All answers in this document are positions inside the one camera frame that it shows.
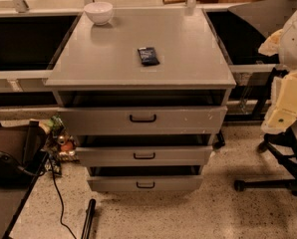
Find black side table stand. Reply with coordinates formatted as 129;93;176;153
227;0;297;118

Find dark blue snack packet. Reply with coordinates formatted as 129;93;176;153
138;47;159;66

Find wooden stick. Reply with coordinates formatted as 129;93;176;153
162;0;186;5

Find grey drawer cabinet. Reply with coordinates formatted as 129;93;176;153
44;7;237;171

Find black office chair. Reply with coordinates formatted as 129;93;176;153
0;120;47;239

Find grey middle drawer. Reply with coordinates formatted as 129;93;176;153
76;146;212;167

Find pile of colourful toys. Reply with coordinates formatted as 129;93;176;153
39;116;79;176

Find grey drawer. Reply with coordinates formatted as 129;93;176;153
76;146;212;167
88;175;202;192
59;107;227;135

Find black chair on right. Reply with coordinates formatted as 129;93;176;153
234;123;297;196

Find grey bottom drawer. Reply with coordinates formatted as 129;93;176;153
88;175;202;192

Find white bowl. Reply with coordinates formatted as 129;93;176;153
84;2;113;25

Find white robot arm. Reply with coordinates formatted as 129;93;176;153
259;10;297;134

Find black cable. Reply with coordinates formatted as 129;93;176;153
47;156;77;239

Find grey top drawer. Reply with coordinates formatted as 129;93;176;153
59;107;227;135

